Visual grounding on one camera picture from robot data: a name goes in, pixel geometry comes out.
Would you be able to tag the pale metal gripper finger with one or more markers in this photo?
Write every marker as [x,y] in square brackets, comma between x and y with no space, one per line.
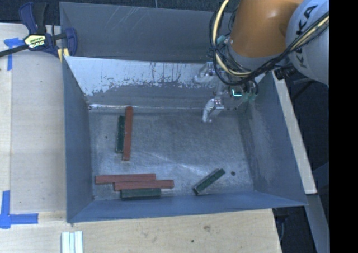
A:
[209,109]
[202,76]

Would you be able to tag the grey metal bin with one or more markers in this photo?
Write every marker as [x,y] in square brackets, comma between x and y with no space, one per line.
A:
[179,140]

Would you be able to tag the dark green flat block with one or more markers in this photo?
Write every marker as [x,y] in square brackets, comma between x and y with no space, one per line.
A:
[209,181]
[120,134]
[141,193]

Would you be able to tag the red-brown flat block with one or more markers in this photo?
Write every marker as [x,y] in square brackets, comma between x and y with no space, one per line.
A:
[128,134]
[165,184]
[123,178]

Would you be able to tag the black cylinder on white bracket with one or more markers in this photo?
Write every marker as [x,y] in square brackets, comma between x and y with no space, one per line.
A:
[284,72]

